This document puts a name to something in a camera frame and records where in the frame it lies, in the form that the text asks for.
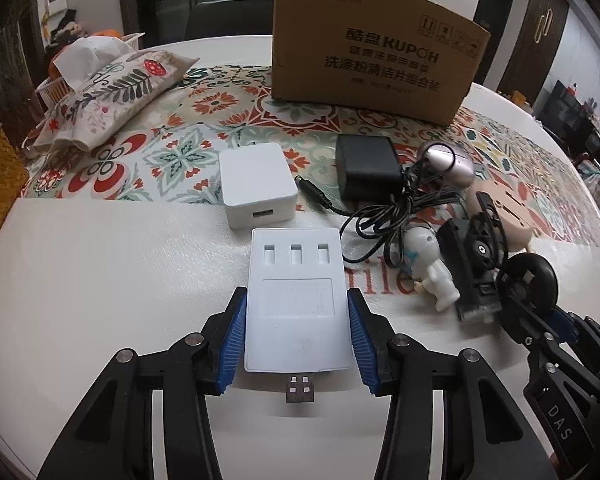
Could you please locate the black clip mount device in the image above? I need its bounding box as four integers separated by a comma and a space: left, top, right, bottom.
437, 192, 508, 323

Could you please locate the white robot figurine keychain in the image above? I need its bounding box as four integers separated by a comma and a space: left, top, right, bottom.
403, 226, 460, 312

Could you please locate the white USB hub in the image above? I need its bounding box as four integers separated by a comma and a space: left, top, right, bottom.
244, 228, 352, 403

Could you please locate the silver oval mouse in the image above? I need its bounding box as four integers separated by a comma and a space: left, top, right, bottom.
417, 141, 476, 190

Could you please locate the white cube charger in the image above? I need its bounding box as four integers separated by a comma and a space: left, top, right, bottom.
219, 143, 298, 230

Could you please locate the patterned tile table runner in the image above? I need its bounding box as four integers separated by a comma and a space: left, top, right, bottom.
22, 65, 600, 247

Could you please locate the floral fabric tissue cover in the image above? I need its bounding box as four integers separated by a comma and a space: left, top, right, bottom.
33, 36, 197, 154

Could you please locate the brown cardboard box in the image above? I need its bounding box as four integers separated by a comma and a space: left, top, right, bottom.
272, 0, 490, 126

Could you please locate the dark dining chair left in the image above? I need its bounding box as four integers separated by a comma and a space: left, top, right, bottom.
184, 0, 274, 40

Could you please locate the black power adapter with cable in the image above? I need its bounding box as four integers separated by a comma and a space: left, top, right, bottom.
294, 136, 468, 269

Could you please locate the wall intercom panel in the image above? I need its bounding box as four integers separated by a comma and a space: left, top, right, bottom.
46, 0, 67, 15

